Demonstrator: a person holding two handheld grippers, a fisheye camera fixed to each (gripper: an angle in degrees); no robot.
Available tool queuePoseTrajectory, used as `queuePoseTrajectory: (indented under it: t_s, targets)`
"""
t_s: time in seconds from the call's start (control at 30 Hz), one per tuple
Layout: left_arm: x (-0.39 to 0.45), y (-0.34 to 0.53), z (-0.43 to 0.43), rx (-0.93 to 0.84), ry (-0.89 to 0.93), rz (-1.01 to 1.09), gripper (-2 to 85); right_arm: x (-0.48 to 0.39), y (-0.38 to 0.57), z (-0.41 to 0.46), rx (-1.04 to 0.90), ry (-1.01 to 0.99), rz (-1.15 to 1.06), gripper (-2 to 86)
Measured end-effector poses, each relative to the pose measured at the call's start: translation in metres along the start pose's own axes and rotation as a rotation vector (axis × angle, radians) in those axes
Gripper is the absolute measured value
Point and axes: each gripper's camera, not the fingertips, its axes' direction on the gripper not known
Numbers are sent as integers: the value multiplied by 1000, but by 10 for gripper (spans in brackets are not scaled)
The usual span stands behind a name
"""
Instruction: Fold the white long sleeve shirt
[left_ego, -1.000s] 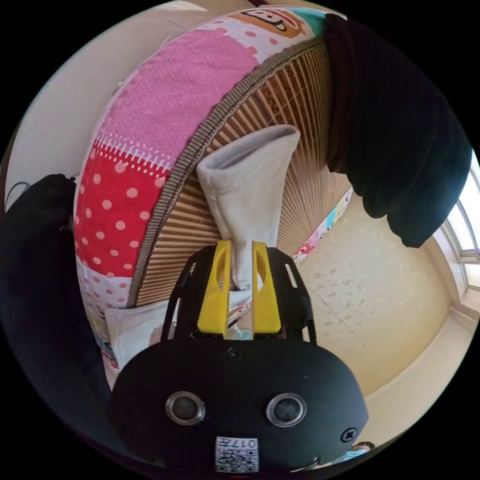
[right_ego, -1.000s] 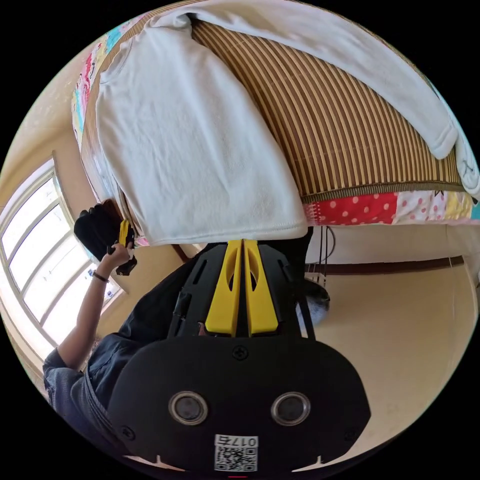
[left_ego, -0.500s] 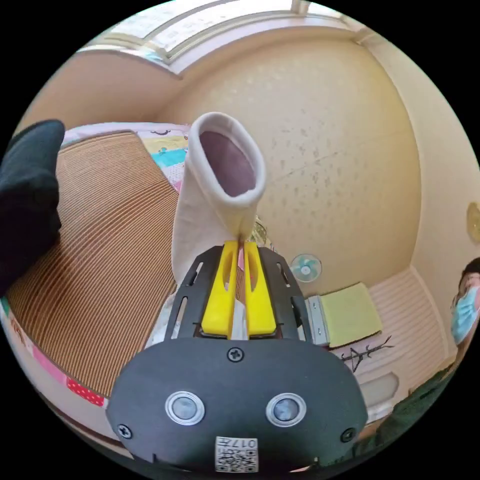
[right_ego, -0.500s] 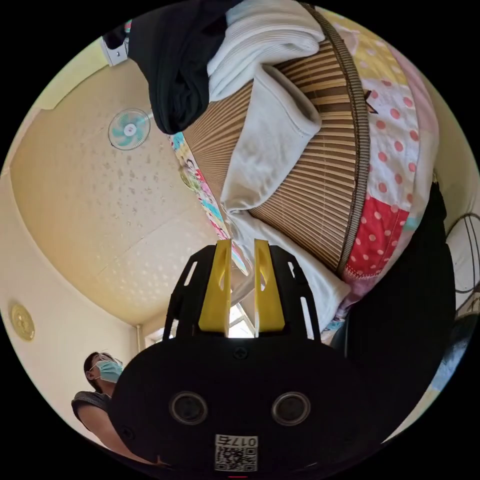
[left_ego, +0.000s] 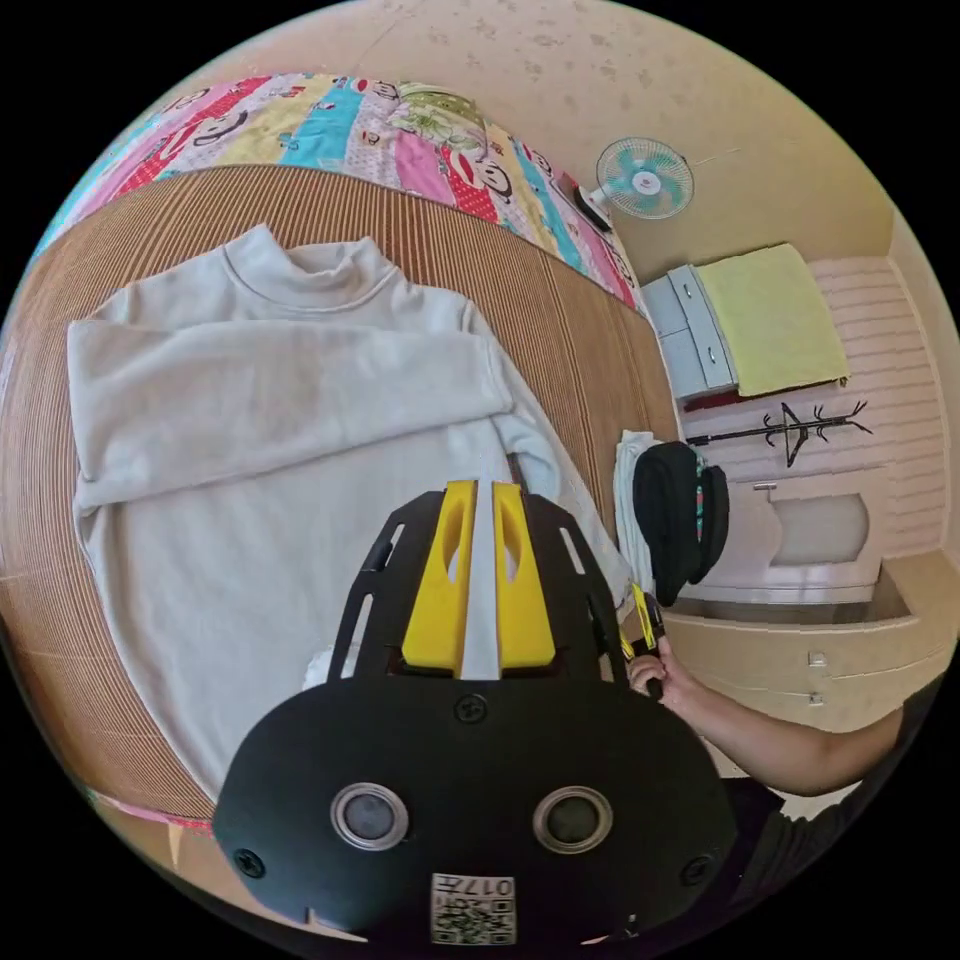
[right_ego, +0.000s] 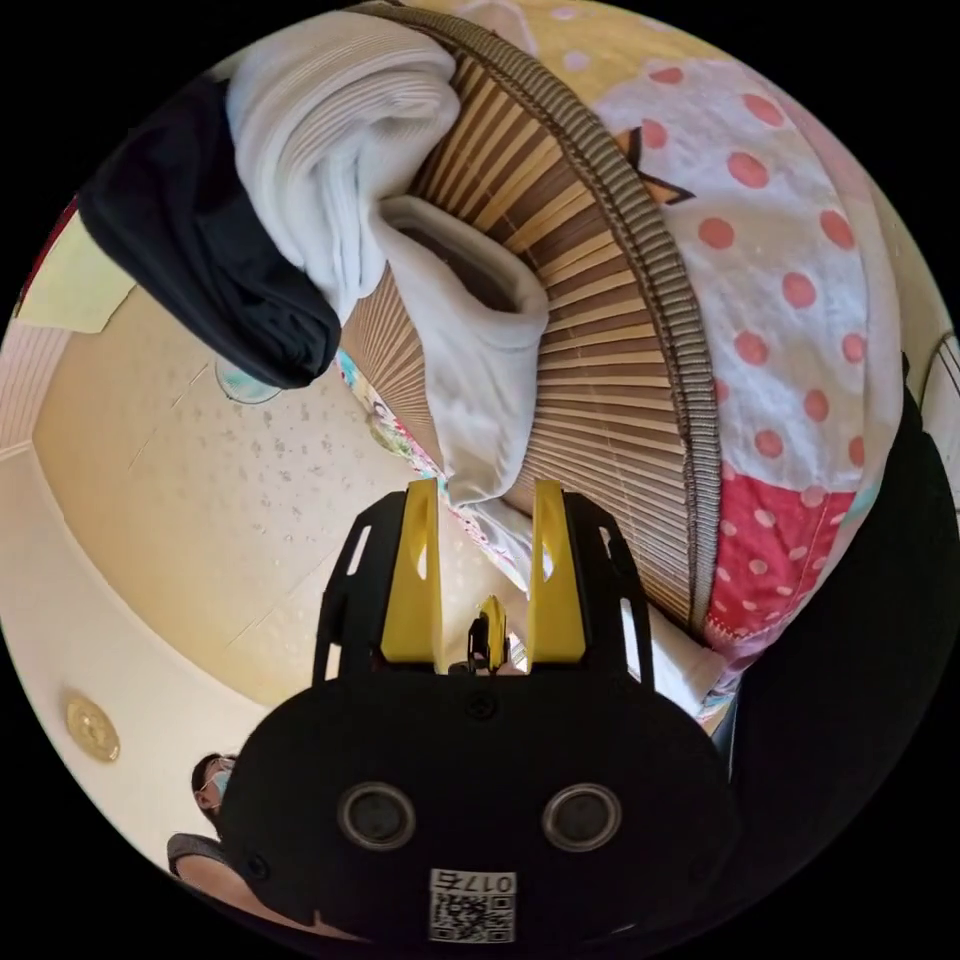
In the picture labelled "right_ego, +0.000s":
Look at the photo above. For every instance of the person's body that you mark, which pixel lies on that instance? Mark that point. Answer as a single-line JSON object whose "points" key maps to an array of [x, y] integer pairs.
{"points": [[825, 675]]}

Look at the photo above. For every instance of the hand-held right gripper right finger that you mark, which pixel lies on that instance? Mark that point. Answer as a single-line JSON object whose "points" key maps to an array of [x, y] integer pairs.
{"points": [[556, 600]]}

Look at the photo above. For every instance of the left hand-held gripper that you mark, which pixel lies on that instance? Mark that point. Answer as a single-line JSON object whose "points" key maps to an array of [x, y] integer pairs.
{"points": [[475, 646]]}

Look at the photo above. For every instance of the dark navy garment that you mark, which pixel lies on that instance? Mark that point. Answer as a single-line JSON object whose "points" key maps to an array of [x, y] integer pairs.
{"points": [[202, 247]]}

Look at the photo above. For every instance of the white long sleeve shirt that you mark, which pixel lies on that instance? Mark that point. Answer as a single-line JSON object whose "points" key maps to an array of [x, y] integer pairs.
{"points": [[337, 142]]}

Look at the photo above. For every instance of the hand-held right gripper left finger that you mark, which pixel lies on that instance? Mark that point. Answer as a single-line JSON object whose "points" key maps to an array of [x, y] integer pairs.
{"points": [[409, 585]]}

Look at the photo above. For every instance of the round golden ceiling lamp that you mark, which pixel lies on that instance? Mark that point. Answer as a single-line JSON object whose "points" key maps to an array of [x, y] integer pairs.
{"points": [[91, 727]]}

